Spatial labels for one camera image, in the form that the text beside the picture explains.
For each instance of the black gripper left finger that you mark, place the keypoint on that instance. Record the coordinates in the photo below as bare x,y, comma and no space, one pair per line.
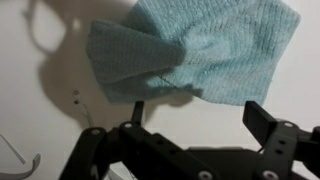
150,150

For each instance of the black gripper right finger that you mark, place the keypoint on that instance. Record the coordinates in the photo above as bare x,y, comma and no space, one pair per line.
280,140

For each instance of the light blue terry towel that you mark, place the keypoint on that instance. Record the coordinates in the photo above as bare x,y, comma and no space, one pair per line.
216,50

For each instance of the grey monitor stand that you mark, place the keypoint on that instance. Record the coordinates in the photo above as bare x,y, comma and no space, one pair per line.
23,173

